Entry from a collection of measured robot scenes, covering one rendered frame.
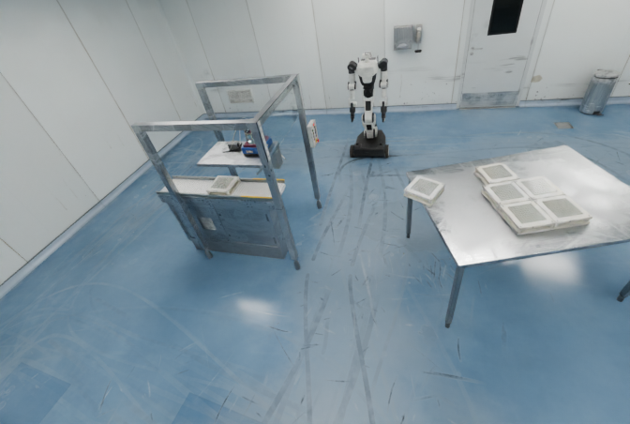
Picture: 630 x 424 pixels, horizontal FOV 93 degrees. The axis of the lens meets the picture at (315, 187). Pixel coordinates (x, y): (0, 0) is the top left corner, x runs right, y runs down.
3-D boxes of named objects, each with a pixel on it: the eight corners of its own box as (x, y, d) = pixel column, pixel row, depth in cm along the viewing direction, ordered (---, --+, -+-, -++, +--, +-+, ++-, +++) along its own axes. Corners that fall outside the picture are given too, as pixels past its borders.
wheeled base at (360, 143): (357, 137, 520) (356, 119, 500) (388, 137, 505) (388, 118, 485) (352, 158, 472) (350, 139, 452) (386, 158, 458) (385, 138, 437)
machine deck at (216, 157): (278, 144, 271) (277, 141, 268) (262, 169, 243) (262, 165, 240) (219, 144, 289) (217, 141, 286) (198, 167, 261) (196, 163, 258)
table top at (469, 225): (564, 148, 282) (566, 144, 280) (690, 233, 195) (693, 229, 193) (405, 174, 287) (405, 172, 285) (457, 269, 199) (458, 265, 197)
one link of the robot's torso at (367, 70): (357, 80, 444) (356, 54, 423) (382, 79, 434) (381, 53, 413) (354, 88, 422) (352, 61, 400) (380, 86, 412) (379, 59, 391)
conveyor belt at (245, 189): (286, 187, 295) (285, 183, 292) (277, 204, 276) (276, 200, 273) (172, 182, 334) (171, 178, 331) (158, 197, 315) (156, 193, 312)
